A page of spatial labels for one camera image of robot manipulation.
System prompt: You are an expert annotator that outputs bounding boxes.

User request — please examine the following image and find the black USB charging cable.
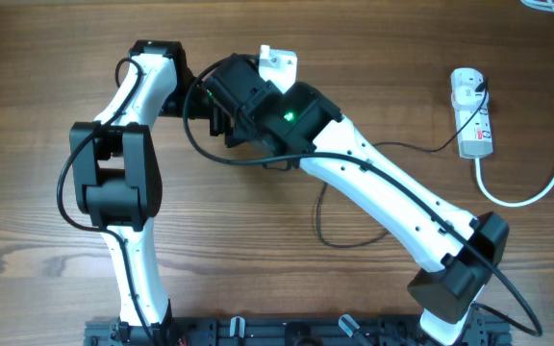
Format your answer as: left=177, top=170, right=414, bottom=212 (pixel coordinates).
left=315, top=77, right=490, bottom=250

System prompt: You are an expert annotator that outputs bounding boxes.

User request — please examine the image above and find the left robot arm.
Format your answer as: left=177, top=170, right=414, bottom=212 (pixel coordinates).
left=62, top=40, right=194, bottom=345

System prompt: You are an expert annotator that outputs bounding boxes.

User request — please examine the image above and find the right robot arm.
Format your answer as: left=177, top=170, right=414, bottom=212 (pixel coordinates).
left=202, top=54, right=509, bottom=345

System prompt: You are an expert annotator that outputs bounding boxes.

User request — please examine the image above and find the white USB charger adapter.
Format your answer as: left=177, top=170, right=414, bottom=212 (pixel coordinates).
left=451, top=85, right=484, bottom=111

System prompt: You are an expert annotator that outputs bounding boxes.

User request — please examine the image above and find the white power strip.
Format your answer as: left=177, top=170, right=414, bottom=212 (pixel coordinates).
left=450, top=67, right=493, bottom=160

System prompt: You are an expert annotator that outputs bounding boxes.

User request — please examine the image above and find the black right camera cable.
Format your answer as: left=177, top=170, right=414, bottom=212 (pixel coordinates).
left=182, top=56, right=543, bottom=337

